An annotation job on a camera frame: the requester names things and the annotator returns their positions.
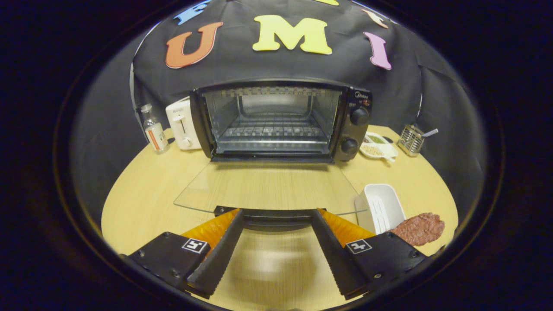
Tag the black toaster oven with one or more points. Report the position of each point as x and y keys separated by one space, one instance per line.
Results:
x=358 y=129

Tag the metal mesh utensil holder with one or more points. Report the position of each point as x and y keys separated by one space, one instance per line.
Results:
x=410 y=140

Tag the white toaster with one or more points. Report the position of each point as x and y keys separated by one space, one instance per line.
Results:
x=181 y=125

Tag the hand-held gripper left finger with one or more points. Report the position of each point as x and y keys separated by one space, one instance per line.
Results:
x=222 y=259

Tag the white rectangular tray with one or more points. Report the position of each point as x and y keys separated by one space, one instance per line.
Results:
x=382 y=207

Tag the clear glass bottle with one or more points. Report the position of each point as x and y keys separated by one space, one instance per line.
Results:
x=155 y=134

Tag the brown meat piece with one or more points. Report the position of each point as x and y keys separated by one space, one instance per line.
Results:
x=421 y=229

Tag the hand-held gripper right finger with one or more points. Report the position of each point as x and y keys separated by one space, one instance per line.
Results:
x=339 y=259

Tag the white divided grain dish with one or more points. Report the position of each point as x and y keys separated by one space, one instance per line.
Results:
x=376 y=150

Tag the white utensil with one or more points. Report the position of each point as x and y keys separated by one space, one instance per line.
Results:
x=430 y=132

